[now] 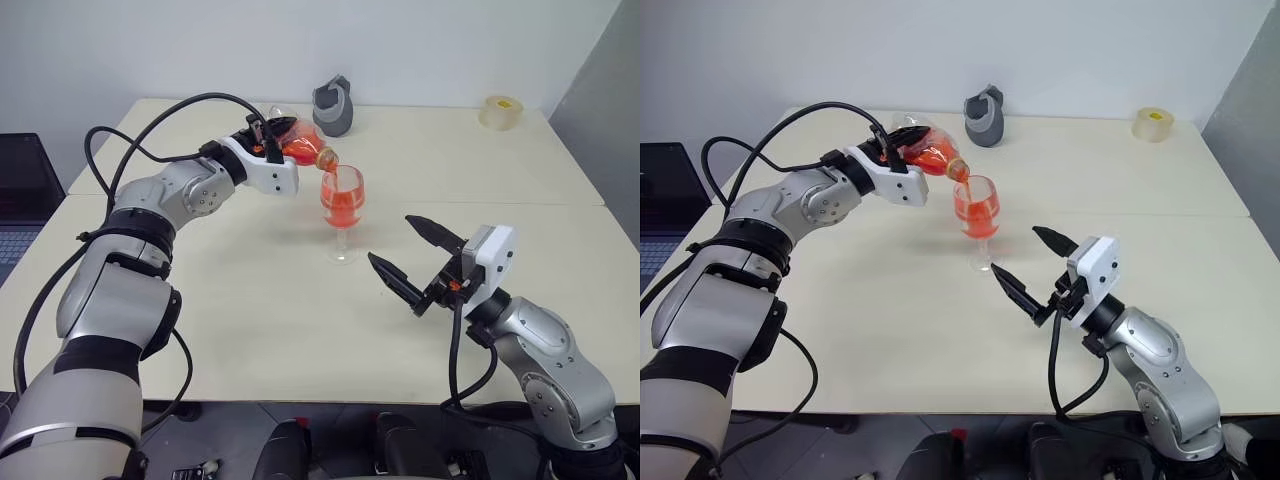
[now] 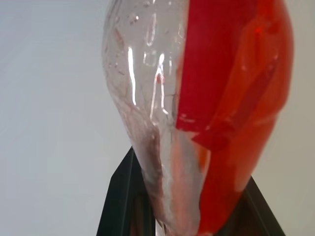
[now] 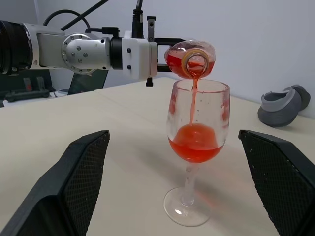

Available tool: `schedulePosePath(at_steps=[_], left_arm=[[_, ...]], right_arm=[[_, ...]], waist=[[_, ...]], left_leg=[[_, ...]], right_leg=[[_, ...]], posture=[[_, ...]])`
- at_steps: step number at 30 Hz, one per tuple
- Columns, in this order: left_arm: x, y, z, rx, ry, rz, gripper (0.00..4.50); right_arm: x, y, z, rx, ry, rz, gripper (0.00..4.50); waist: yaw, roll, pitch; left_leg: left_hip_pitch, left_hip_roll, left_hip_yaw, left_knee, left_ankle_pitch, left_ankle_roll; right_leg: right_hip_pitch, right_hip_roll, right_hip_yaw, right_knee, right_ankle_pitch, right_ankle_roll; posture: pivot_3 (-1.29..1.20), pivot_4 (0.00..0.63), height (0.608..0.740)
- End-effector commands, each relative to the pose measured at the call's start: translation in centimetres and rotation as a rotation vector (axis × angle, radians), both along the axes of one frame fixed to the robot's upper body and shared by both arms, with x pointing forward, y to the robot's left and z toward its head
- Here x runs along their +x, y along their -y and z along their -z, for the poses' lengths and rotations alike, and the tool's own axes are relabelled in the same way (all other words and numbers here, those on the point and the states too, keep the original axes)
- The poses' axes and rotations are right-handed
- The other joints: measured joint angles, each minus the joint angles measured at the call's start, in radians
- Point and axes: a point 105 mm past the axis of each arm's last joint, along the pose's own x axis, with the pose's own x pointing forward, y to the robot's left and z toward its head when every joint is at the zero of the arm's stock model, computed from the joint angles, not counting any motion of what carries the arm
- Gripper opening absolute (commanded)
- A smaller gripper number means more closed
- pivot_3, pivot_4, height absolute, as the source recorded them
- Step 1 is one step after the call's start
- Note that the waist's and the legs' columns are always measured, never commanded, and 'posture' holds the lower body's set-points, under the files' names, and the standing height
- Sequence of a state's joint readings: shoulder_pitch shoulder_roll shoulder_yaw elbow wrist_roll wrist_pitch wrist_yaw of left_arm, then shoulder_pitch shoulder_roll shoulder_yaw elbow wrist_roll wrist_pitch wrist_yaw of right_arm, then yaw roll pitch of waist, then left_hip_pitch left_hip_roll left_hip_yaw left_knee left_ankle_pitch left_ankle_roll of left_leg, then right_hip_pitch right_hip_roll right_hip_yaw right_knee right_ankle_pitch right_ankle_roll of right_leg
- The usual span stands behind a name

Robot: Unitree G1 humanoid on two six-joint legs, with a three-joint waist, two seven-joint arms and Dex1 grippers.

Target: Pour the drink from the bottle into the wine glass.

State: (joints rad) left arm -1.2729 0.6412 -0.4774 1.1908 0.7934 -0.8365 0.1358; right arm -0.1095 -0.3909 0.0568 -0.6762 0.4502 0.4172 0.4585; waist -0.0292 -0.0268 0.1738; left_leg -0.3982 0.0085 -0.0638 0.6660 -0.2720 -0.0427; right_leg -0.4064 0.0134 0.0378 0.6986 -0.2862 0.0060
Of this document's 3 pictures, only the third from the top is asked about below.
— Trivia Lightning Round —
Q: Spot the dark laptop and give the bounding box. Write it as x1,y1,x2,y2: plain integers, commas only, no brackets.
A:
67,69,109,96

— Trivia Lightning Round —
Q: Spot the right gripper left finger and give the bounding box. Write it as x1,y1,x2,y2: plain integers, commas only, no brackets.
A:
0,129,111,236

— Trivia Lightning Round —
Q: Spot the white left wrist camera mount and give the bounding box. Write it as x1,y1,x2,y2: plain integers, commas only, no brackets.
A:
122,30,158,81

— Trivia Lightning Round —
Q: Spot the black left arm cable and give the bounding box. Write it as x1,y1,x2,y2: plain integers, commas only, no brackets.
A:
42,0,146,40

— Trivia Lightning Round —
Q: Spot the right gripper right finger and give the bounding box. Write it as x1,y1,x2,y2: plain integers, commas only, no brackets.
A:
238,129,315,236

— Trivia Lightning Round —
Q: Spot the bottle with red liquid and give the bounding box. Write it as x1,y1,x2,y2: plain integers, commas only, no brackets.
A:
163,39,218,81

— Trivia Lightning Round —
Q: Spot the clear wine glass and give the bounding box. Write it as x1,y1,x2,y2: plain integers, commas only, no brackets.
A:
163,79,231,228

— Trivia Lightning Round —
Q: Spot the black background equipment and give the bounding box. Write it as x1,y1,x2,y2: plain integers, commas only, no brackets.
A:
0,73,58,103

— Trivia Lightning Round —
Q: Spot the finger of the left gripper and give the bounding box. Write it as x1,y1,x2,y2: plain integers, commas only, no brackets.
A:
155,37,189,46
156,63,173,73

